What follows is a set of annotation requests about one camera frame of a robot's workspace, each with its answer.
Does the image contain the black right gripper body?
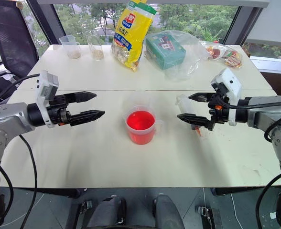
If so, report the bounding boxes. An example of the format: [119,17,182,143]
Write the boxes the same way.
[208,83,230,124]

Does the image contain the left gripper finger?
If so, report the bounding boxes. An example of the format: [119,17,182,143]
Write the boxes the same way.
[70,91,97,104]
[68,110,106,127]

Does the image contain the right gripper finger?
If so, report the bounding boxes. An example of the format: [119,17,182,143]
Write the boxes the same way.
[188,92,214,103]
[176,114,214,131]

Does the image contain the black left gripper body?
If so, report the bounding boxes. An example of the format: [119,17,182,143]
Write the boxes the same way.
[46,94,75,127]

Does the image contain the clear plastic tube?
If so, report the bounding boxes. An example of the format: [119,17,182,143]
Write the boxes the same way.
[175,94,203,137]

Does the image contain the clear measuring cup with grain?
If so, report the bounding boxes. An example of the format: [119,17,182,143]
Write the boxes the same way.
[59,35,82,60]

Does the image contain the large cup of red liquid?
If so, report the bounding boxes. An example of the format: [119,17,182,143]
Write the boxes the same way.
[123,104,165,146]

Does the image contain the green box in plastic bag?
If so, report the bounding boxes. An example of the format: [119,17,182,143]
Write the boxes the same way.
[143,30,212,83]

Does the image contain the bag of colourful snack packets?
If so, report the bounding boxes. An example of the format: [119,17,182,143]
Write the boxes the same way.
[201,40,244,70]

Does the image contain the tall clear glass with grain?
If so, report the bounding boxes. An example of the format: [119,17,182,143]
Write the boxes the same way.
[85,31,106,62]

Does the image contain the green cardboard box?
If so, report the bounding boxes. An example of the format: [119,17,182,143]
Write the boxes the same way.
[146,33,187,71]

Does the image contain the yellow snack bag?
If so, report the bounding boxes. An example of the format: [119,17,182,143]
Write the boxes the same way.
[111,0,157,73]

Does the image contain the black mesh office chair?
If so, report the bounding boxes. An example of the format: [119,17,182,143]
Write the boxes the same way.
[0,0,40,81]

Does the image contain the metal table latch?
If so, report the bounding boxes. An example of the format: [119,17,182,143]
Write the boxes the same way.
[197,205,222,229]
[79,199,94,215]

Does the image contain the dark rounded right leg shape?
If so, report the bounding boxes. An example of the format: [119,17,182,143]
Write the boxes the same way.
[152,194,180,229]

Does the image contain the dark rounded leg shape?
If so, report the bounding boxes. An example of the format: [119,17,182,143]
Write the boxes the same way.
[86,195,127,229]
[152,194,180,229]

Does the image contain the dark rounded left leg shape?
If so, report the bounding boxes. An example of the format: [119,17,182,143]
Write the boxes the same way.
[86,195,127,229]

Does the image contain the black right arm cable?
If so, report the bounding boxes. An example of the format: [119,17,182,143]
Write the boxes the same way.
[214,94,281,144]

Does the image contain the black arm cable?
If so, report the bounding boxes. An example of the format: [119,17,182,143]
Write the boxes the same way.
[214,94,281,144]
[0,73,41,111]

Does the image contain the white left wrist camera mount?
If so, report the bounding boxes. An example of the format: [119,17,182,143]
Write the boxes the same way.
[34,70,59,129]

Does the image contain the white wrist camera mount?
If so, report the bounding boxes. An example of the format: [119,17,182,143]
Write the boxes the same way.
[34,70,59,129]
[210,68,242,127]

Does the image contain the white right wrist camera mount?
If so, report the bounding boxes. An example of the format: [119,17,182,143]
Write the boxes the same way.
[210,68,242,127]

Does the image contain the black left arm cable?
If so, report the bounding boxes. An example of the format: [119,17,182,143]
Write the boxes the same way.
[0,73,41,111]

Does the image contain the black cable hanging at left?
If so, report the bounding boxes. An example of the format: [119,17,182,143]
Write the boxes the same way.
[0,133,39,229]

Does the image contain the black cable hanging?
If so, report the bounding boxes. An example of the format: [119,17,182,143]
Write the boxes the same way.
[0,133,39,229]
[255,173,281,229]

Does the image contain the white floor cable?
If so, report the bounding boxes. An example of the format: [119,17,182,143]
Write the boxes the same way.
[229,192,242,229]

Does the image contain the black cable hanging at right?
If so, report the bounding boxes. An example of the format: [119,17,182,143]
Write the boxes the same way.
[255,173,281,229]

